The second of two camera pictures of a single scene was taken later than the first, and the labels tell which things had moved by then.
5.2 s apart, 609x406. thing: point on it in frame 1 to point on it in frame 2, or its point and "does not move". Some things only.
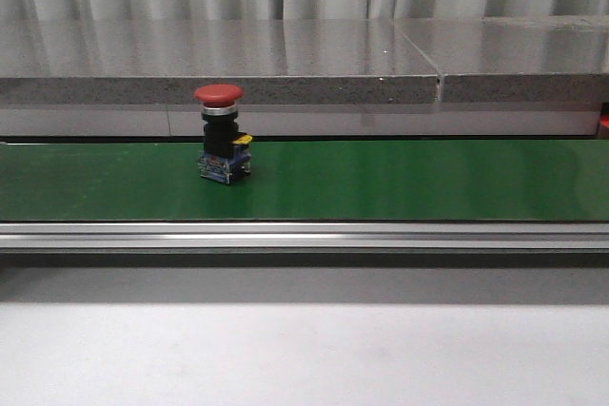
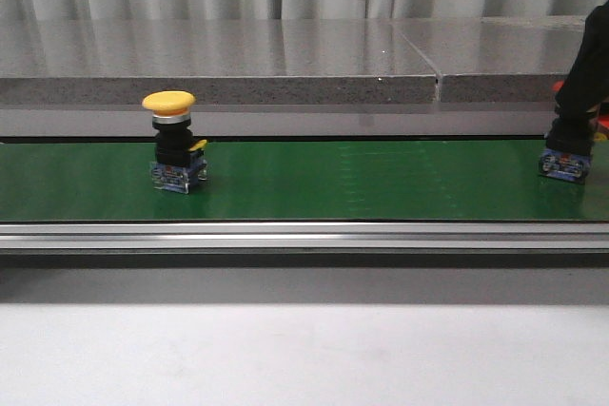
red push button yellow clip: x=225 y=153 to x=567 y=153
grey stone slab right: x=516 y=59 does not move
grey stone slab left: x=166 y=61 does not move
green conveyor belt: x=309 y=181 does not move
